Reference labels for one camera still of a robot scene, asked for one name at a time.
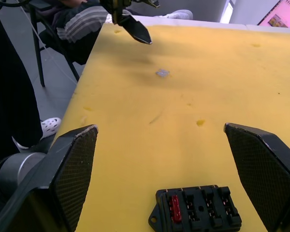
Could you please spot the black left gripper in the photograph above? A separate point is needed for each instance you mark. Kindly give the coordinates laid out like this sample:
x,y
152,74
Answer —
x,y
111,6

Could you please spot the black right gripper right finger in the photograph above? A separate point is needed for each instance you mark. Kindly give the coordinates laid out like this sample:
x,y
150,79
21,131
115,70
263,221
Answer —
x,y
263,169

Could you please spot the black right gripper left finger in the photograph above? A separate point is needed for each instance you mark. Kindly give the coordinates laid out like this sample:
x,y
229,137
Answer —
x,y
70,169

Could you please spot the small grey clear fuse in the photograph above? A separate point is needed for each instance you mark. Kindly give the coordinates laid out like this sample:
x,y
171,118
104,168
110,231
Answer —
x,y
162,73

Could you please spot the black fuse box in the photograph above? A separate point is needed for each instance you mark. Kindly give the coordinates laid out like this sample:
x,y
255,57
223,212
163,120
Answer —
x,y
203,212

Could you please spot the red blade fuse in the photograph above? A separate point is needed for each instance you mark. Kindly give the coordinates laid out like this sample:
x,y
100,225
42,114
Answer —
x,y
176,207

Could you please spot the white sneaker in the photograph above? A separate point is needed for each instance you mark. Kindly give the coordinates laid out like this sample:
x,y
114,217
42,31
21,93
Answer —
x,y
180,15

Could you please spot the white perforated clog shoe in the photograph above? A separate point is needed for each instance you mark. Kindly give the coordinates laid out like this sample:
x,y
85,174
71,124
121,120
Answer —
x,y
50,126

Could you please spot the silver robot body part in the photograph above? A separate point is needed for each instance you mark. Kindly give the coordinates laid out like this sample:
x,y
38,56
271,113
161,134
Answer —
x,y
17,169

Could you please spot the seated person striped dark clothes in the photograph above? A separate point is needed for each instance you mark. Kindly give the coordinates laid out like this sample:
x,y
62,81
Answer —
x,y
79,26

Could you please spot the yellow foam mat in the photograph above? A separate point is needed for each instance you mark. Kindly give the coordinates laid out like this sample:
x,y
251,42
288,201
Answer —
x,y
183,101

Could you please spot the person in black clothing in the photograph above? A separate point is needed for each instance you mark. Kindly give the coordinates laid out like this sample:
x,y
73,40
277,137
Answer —
x,y
9,84

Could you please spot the black metal chair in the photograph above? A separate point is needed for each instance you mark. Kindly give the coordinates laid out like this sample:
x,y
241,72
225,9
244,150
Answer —
x,y
38,53

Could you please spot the monitor with pink screen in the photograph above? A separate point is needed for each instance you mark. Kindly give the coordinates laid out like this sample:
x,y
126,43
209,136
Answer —
x,y
282,13

